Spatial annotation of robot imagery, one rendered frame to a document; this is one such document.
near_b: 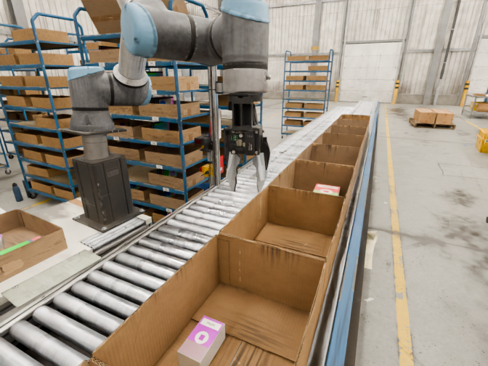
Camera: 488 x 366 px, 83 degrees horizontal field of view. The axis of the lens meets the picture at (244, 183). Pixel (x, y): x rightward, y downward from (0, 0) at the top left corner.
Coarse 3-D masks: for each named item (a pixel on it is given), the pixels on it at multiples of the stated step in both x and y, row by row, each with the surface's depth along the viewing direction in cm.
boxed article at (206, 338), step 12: (204, 324) 62; (216, 324) 62; (192, 336) 59; (204, 336) 59; (216, 336) 59; (180, 348) 56; (192, 348) 56; (204, 348) 56; (216, 348) 60; (180, 360) 56; (192, 360) 54; (204, 360) 55
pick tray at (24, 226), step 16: (0, 224) 128; (16, 224) 134; (32, 224) 130; (48, 224) 122; (16, 240) 124; (48, 240) 112; (64, 240) 118; (0, 256) 98; (16, 256) 103; (32, 256) 108; (48, 256) 113; (0, 272) 99; (16, 272) 104
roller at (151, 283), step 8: (104, 264) 110; (112, 264) 109; (120, 264) 110; (112, 272) 108; (120, 272) 106; (128, 272) 105; (136, 272) 105; (128, 280) 105; (136, 280) 103; (144, 280) 102; (152, 280) 101; (160, 280) 101; (152, 288) 100
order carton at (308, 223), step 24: (264, 192) 105; (288, 192) 105; (312, 192) 101; (240, 216) 87; (264, 216) 109; (288, 216) 109; (312, 216) 104; (336, 216) 100; (264, 240) 100; (288, 240) 100; (312, 240) 100; (336, 240) 82
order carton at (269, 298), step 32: (192, 256) 65; (224, 256) 76; (256, 256) 72; (288, 256) 67; (160, 288) 56; (192, 288) 67; (224, 288) 78; (256, 288) 75; (288, 288) 71; (320, 288) 58; (128, 320) 48; (160, 320) 57; (192, 320) 68; (224, 320) 67; (256, 320) 68; (288, 320) 68; (96, 352) 43; (128, 352) 50; (160, 352) 59; (224, 352) 60; (256, 352) 60; (288, 352) 60
